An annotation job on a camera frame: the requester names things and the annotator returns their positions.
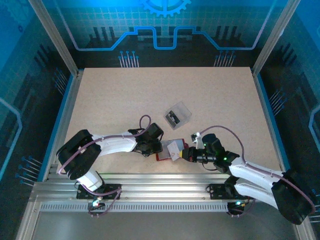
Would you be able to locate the white card with red marks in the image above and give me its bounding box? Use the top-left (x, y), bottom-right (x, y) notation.
top-left (166, 139), bottom-right (183, 161)

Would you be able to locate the aluminium front rail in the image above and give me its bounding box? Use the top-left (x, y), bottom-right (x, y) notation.
top-left (29, 172), bottom-right (302, 202)

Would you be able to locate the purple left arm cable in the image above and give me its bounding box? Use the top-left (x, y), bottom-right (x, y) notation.
top-left (56, 114), bottom-right (151, 219)

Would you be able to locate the clear acrylic card box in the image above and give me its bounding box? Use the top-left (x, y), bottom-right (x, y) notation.
top-left (163, 100), bottom-right (193, 130)

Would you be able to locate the red leather card holder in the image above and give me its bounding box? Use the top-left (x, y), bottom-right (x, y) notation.
top-left (155, 138), bottom-right (191, 163)

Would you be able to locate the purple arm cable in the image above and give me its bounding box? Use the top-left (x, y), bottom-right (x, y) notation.
top-left (56, 114), bottom-right (151, 219)
top-left (198, 125), bottom-right (316, 219)

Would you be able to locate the black card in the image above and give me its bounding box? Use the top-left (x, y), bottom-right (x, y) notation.
top-left (169, 109), bottom-right (182, 123)

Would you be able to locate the small lit circuit board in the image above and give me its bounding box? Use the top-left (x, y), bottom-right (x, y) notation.
top-left (88, 198), bottom-right (106, 211)
top-left (227, 199), bottom-right (247, 213)

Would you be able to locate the aluminium frame post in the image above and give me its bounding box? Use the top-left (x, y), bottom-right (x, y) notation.
top-left (27, 0), bottom-right (81, 77)
top-left (251, 0), bottom-right (302, 77)

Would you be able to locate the grey metal panel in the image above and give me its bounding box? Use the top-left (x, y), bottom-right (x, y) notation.
top-left (32, 212), bottom-right (301, 240)

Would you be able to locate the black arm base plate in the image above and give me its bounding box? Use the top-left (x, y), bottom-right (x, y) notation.
top-left (76, 183), bottom-right (123, 200)
top-left (208, 183), bottom-right (238, 200)

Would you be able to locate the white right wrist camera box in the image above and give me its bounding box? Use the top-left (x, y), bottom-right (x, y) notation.
top-left (190, 131), bottom-right (204, 149)

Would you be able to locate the slotted grey cable duct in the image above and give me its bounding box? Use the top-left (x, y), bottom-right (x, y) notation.
top-left (39, 202), bottom-right (230, 213)

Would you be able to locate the aluminium side rail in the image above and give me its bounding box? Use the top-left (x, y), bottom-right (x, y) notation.
top-left (37, 69), bottom-right (85, 182)
top-left (250, 67), bottom-right (296, 182)

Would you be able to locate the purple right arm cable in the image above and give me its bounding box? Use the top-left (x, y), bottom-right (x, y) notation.
top-left (198, 125), bottom-right (316, 219)

